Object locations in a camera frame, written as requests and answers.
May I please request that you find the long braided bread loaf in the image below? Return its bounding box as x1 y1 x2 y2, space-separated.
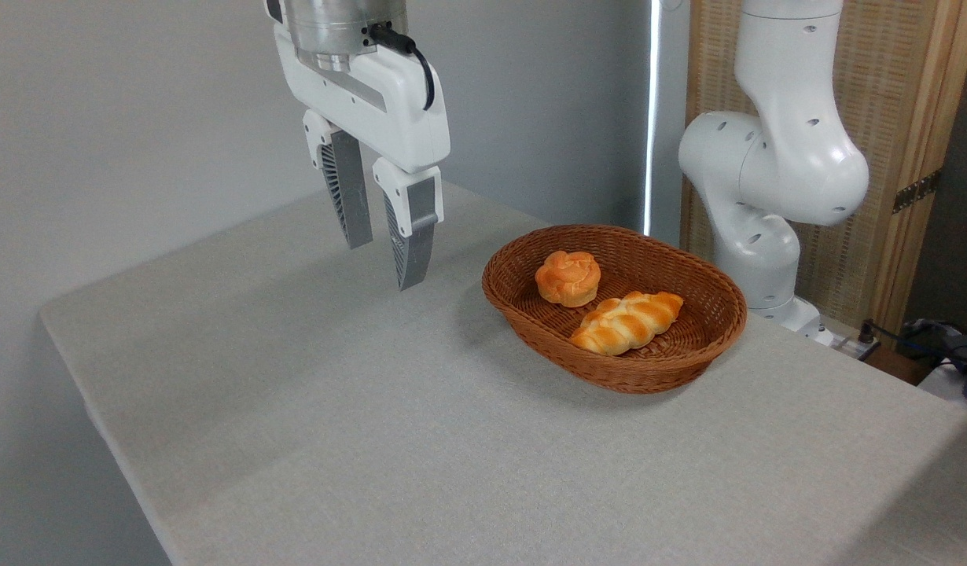
570 291 685 357

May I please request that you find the grey tablecloth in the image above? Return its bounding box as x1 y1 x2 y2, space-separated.
39 179 967 566

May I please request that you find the metal screen hinge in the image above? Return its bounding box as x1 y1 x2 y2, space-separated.
892 169 942 215

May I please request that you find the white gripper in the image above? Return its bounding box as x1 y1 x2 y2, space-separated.
273 22 452 292

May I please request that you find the round knotted bread roll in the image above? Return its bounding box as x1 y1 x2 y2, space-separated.
535 251 601 308

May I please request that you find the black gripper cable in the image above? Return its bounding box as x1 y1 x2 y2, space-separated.
368 24 436 112

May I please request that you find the black power cable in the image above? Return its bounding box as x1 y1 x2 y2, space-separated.
859 318 960 356

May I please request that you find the white power strip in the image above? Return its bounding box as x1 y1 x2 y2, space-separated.
822 326 881 362

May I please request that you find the brown oval wicker basket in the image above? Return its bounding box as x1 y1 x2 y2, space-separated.
482 224 748 395

